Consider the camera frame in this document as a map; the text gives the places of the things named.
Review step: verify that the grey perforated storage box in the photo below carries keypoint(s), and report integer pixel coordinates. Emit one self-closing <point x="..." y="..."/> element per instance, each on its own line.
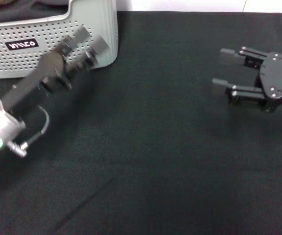
<point x="8" y="61"/>

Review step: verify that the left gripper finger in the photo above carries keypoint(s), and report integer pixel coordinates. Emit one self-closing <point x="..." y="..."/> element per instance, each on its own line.
<point x="97" y="47"/>
<point x="76" y="39"/>

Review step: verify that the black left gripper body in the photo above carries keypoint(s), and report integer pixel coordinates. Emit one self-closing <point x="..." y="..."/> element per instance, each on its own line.
<point x="33" y="80"/>

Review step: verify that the black tablecloth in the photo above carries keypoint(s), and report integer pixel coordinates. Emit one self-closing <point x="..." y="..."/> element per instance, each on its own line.
<point x="155" y="147"/>

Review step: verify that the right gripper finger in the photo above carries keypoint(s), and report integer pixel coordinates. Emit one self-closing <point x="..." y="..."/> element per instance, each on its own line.
<point x="219" y="88"/>
<point x="229" y="56"/>

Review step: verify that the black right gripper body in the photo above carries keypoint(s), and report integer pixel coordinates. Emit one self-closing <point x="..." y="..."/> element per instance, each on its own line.
<point x="275" y="76"/>

